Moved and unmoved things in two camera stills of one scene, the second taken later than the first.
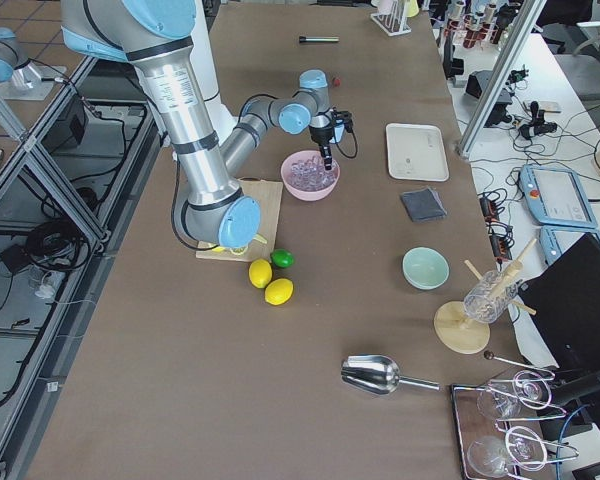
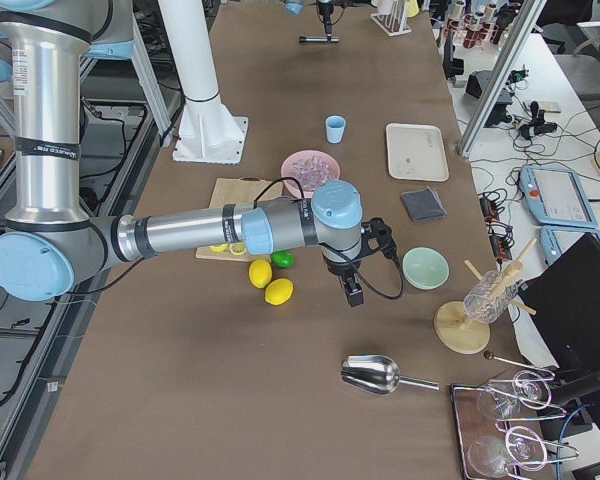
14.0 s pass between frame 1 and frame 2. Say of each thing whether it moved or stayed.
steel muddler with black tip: stayed
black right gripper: moved
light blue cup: stayed
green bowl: stayed
